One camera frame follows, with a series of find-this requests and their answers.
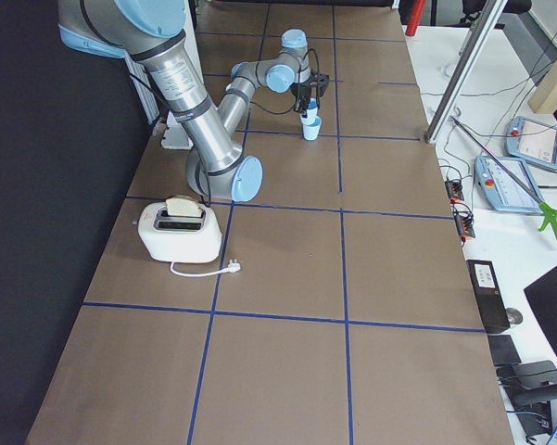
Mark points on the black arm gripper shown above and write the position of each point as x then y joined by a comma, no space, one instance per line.
303,91

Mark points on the light blue cup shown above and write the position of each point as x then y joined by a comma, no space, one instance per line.
311,114
312,129

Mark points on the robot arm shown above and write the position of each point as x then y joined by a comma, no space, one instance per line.
152,34

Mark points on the blue tape strip middle row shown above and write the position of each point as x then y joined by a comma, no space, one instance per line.
351,433

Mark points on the blue tape strip right side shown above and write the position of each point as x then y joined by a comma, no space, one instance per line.
340,211

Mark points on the red cylinder far edge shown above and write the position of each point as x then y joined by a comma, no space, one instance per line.
417,11

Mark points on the toast slice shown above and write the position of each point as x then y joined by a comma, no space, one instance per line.
183,206

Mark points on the black orange connector block far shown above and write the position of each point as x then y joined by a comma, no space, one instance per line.
454,190

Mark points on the black orange connector block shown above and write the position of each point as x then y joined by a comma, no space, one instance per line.
454,190
464,221

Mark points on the cream toaster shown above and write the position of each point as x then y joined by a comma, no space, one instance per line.
184,239

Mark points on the black orange connector block near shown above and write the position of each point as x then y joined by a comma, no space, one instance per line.
464,221

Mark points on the teach pendant near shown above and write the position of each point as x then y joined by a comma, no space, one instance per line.
501,192

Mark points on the teach pendant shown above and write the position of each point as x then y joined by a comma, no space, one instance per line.
533,141
501,192

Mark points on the teach pendant far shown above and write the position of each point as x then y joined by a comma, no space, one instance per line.
533,141

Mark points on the metal stand with green clip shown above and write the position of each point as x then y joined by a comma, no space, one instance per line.
549,214

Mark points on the black box with label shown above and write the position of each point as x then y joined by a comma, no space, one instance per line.
488,297

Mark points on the aluminium frame post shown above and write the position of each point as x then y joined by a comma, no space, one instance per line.
474,44

